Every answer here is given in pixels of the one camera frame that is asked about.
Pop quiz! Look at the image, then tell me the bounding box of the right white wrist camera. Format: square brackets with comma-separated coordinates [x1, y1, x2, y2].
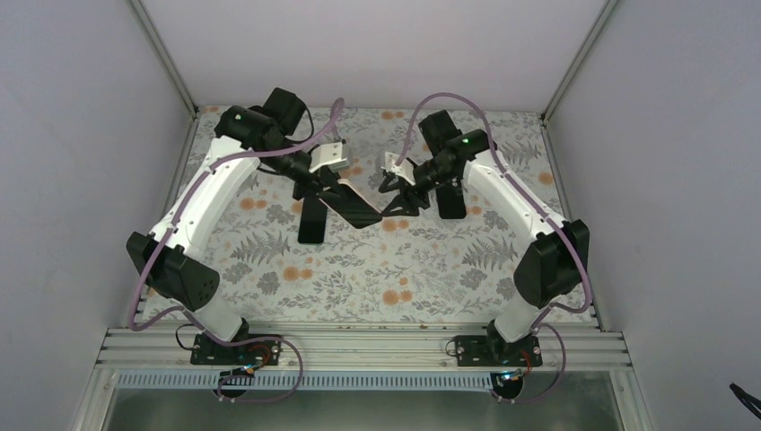
[383, 152, 416, 186]

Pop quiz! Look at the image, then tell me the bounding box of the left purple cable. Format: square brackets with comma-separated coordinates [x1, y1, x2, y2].
[126, 96, 346, 404]

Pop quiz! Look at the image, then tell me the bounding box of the floral patterned table mat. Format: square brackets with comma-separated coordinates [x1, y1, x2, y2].
[201, 108, 562, 323]

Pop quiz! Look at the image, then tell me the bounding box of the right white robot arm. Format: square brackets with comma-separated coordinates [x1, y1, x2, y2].
[380, 110, 591, 365]

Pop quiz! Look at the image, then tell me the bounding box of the aluminium rail frame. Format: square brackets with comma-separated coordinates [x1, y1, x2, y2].
[96, 322, 632, 372]

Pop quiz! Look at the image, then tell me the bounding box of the grey slotted cable duct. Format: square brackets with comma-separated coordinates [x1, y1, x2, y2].
[115, 370, 509, 392]

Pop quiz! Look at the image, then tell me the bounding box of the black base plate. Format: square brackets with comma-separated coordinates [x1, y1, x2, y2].
[189, 334, 282, 367]
[452, 335, 543, 368]

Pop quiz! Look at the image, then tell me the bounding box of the phone with pink case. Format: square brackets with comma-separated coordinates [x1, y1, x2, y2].
[318, 179, 383, 229]

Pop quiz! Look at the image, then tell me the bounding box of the black object at edge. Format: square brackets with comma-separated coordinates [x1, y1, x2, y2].
[729, 383, 761, 419]

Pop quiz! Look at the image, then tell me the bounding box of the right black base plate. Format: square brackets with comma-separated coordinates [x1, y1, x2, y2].
[452, 335, 543, 368]

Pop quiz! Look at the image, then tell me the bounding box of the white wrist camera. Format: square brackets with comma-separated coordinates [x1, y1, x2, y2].
[383, 152, 416, 186]
[309, 140, 350, 173]

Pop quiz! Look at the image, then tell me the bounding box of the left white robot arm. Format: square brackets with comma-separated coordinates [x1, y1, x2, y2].
[127, 88, 345, 364]

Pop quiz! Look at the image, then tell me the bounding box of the black phone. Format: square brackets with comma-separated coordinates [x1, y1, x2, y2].
[297, 196, 328, 245]

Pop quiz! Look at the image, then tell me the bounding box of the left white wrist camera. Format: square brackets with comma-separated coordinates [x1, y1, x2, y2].
[309, 140, 350, 173]

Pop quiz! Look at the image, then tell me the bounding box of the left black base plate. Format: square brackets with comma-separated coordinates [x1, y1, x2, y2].
[189, 334, 282, 367]

